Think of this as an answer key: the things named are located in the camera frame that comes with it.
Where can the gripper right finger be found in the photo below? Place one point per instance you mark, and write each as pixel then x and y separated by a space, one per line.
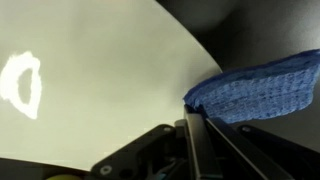
pixel 246 150

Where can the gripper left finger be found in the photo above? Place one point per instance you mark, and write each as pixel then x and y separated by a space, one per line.
pixel 203 150

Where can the blue sponge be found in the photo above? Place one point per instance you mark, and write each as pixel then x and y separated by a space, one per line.
pixel 260 93

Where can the white square plate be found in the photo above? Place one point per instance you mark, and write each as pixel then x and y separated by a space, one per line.
pixel 100 83

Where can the large yellow cup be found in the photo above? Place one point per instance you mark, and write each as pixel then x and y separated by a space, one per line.
pixel 63 177

